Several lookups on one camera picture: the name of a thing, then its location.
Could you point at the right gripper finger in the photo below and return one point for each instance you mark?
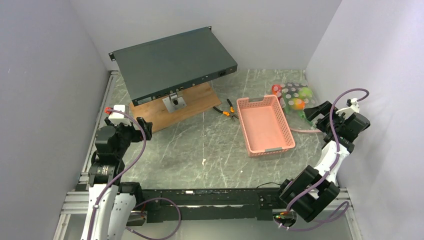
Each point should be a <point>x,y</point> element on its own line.
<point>323,125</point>
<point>312,112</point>

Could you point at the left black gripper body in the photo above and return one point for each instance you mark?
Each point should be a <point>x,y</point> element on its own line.
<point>127,133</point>

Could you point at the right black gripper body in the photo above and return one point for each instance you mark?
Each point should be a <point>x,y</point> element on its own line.
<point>337,121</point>

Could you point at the green fake bean pod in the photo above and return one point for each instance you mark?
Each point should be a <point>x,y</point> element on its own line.
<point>302,115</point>

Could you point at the green fake apple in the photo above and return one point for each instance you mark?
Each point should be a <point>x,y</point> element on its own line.
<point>305,93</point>

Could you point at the clear zip top bag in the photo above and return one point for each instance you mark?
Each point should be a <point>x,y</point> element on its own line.
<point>296,124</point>

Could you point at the orange fake fruit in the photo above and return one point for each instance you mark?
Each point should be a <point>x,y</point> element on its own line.
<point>297,104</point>

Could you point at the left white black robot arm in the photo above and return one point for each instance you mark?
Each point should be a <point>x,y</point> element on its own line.
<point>111,201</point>

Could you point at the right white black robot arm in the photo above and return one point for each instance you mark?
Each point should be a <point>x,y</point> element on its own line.
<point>315,187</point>

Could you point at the brown wooden board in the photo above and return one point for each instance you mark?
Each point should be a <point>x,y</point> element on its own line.
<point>198,99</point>

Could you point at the pink perforated plastic basket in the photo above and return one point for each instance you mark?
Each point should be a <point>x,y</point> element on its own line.
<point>264,126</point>

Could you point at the dark grey rack server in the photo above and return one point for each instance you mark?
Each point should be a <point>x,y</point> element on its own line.
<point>164,66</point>

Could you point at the orange black pliers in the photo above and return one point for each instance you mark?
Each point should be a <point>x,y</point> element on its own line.
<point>231,113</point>

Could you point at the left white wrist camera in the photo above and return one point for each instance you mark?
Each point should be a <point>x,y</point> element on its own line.
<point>118,114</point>

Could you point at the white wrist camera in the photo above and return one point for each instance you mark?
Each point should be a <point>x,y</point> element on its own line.
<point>118,114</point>
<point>352,106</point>

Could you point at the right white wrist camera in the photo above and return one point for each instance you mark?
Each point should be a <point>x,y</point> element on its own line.
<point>352,106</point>

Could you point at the metal bracket with knob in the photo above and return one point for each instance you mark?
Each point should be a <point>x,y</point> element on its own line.
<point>174,102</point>

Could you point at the aluminium frame rail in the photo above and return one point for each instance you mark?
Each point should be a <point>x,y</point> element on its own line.
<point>74,207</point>

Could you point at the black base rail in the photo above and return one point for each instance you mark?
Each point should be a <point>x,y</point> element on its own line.
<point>161,205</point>

